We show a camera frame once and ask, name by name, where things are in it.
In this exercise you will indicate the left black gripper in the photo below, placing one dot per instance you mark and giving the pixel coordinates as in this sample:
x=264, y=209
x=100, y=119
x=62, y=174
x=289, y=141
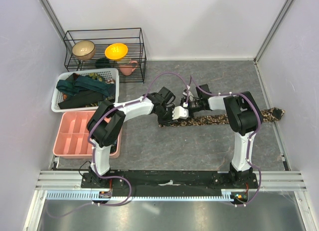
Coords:
x=165, y=122

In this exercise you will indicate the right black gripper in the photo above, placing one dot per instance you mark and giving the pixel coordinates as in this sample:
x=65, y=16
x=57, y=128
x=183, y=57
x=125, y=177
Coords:
x=190, y=113

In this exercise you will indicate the brown floral tie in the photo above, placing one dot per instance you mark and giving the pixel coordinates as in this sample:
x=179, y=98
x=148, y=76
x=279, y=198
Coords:
x=270, y=115

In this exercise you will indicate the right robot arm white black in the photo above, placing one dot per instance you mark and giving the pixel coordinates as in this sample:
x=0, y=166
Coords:
x=245, y=120

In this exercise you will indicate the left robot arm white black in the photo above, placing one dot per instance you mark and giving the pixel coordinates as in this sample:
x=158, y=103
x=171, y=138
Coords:
x=108, y=119

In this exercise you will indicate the rolled dark floral tie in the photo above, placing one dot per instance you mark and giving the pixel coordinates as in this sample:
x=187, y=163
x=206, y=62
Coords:
x=114, y=147

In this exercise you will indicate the pink mug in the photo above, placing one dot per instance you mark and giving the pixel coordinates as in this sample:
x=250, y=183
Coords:
x=128, y=68

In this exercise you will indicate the green floral tie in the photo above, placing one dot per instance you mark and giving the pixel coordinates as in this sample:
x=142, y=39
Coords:
x=96, y=77

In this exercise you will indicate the black tie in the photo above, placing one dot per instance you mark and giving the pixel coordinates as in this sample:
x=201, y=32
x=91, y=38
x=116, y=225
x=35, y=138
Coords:
x=82, y=99

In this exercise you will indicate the orange bowl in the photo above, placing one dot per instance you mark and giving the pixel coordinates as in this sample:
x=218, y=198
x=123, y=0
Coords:
x=116, y=51

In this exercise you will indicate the dark green bowl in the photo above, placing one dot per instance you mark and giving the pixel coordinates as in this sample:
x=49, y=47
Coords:
x=102, y=63

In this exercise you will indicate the teal tie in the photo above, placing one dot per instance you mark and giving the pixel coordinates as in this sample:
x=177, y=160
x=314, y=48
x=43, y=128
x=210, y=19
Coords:
x=76, y=83

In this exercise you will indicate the pink divided tray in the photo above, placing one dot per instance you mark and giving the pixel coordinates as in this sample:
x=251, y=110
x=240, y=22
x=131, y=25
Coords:
x=72, y=137

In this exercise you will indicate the beige bowl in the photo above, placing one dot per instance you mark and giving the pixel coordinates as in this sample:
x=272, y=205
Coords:
x=84, y=50

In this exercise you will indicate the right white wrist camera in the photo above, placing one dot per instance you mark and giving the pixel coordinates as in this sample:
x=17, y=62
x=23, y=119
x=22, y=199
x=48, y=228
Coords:
x=187, y=93

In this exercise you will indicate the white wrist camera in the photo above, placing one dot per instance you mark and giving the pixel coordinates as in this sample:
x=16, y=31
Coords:
x=187, y=93
x=180, y=112

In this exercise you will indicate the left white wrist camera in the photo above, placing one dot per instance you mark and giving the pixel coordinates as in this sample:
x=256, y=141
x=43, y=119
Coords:
x=180, y=112

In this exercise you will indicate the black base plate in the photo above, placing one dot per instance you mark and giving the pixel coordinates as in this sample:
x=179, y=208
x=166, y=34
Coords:
x=161, y=182

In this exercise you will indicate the black wire rack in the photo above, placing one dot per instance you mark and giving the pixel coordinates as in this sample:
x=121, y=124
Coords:
x=133, y=38

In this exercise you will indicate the aluminium rail frame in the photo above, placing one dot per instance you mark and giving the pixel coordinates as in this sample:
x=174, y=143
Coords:
x=281, y=204

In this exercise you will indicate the light blue cable duct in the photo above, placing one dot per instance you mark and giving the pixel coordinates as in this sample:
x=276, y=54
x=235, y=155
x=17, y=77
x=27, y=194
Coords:
x=99, y=196

